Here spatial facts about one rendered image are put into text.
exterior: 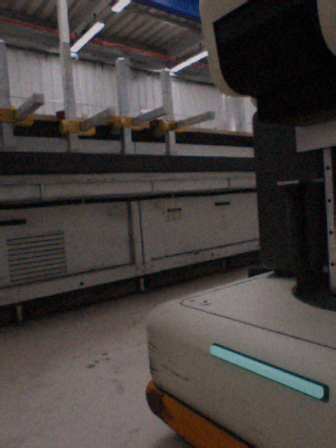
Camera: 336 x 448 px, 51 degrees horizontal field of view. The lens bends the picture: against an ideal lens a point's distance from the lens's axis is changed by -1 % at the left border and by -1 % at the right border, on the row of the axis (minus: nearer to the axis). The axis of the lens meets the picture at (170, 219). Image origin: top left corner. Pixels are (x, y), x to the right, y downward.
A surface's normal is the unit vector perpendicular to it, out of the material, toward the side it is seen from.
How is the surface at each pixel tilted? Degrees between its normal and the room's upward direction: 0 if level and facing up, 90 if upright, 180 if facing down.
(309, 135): 90
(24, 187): 90
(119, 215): 90
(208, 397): 90
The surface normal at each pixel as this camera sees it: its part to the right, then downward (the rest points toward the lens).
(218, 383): -0.79, 0.09
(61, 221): 0.62, -0.01
